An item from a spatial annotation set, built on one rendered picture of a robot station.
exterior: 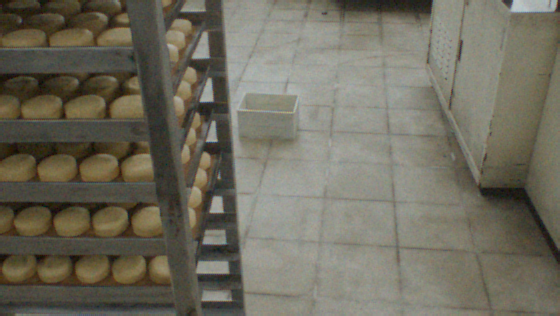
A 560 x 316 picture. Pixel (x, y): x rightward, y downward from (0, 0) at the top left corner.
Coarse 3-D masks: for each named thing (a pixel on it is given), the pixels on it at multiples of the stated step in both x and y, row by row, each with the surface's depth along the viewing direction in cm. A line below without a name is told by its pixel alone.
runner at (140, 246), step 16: (0, 240) 78; (16, 240) 78; (32, 240) 78; (48, 240) 78; (64, 240) 78; (80, 240) 78; (96, 240) 78; (112, 240) 77; (128, 240) 77; (144, 240) 77; (160, 240) 77; (192, 240) 77
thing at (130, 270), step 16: (208, 160) 113; (208, 176) 111; (192, 192) 103; (192, 208) 102; (192, 224) 97; (0, 256) 92; (16, 256) 89; (32, 256) 89; (48, 256) 89; (64, 256) 89; (80, 256) 91; (96, 256) 88; (112, 256) 91; (128, 256) 88; (144, 256) 91; (160, 256) 88; (0, 272) 89; (16, 272) 86; (32, 272) 87; (48, 272) 86; (64, 272) 86; (80, 272) 86; (96, 272) 86; (112, 272) 87; (128, 272) 85; (144, 272) 87; (160, 272) 85
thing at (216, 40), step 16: (208, 0) 102; (208, 32) 106; (224, 32) 107; (224, 48) 108; (224, 80) 111; (224, 96) 112; (224, 128) 116; (224, 160) 120; (224, 176) 122; (224, 208) 127; (240, 256) 135; (240, 272) 136
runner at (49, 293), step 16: (0, 288) 83; (16, 288) 83; (32, 288) 83; (48, 288) 83; (64, 288) 82; (80, 288) 82; (96, 288) 82; (112, 288) 82; (128, 288) 82; (144, 288) 82; (160, 288) 82
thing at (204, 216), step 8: (208, 152) 118; (216, 152) 118; (216, 160) 116; (216, 168) 111; (216, 176) 109; (208, 184) 108; (208, 192) 106; (208, 200) 104; (208, 208) 100; (200, 216) 100; (208, 216) 100; (200, 224) 98; (200, 232) 96; (200, 240) 93; (200, 248) 92
